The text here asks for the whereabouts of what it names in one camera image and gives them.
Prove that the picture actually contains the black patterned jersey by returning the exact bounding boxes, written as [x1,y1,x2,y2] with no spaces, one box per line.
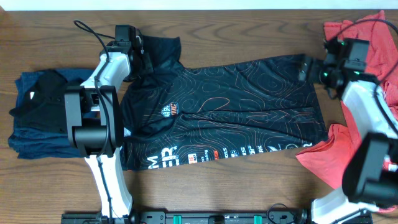
[120,36,328,170]

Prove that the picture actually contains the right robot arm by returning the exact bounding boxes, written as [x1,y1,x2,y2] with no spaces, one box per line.
[298,37,397,223]

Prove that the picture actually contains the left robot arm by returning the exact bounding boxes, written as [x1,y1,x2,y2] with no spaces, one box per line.
[62,25,144,223]

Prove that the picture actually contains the red t-shirt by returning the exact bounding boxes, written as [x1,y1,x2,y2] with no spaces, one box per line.
[296,20,397,189]

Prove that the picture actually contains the folded black polo shirt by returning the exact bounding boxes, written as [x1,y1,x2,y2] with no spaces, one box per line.
[9,69,85,134]

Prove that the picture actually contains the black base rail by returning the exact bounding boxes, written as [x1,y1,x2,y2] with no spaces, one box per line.
[61,204,311,224]

